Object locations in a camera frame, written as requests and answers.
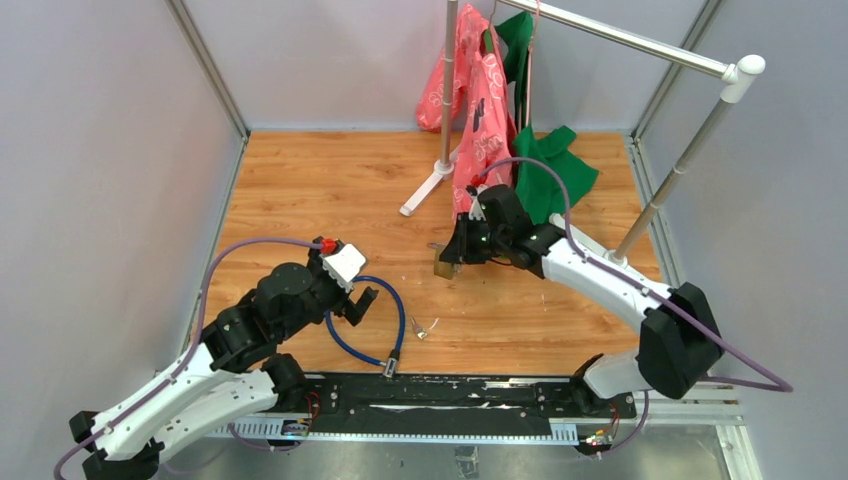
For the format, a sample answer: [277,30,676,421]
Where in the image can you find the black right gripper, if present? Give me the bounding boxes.
[441,212,510,265]

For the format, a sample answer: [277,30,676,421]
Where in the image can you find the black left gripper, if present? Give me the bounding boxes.
[280,238,379,341]

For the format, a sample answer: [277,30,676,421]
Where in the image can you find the brass padlock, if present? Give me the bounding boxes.
[427,242,461,280]

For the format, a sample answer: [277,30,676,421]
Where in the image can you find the blue cable lock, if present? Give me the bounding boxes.
[324,275,407,379]

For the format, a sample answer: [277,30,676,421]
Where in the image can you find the small silver cable-lock keys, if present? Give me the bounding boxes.
[410,317,440,340]

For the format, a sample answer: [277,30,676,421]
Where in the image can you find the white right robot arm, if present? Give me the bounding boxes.
[438,185,724,418]

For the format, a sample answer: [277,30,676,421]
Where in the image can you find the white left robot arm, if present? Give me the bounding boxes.
[69,246,377,479]

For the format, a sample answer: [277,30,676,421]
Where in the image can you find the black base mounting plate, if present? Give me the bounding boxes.
[269,373,637,440]

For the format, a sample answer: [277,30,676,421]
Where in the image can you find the green garment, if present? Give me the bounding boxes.
[492,10,600,227]

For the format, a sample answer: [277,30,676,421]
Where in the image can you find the pink patterned garment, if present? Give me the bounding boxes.
[449,3,516,215]

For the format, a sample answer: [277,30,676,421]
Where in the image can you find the pink clothes hanger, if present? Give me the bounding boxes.
[493,1,541,132]

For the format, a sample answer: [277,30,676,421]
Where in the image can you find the metal clothes rack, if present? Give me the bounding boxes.
[399,1,766,265]

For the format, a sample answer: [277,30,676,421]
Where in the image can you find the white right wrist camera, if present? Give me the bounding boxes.
[466,185,487,221]

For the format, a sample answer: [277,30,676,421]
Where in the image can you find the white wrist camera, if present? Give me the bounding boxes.
[320,244,368,293]
[466,185,487,221]

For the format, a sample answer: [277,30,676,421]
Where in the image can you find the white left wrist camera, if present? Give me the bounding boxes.
[320,244,368,293]

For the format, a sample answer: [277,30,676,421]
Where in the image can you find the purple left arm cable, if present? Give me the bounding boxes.
[52,237,339,480]

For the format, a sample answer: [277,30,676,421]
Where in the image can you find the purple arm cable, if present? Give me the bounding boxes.
[52,237,339,480]
[471,156,794,393]

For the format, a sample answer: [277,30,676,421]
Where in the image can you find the aluminium frame rail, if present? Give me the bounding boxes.
[165,0,251,144]

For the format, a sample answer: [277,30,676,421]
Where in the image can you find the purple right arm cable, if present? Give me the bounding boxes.
[471,156,794,393]

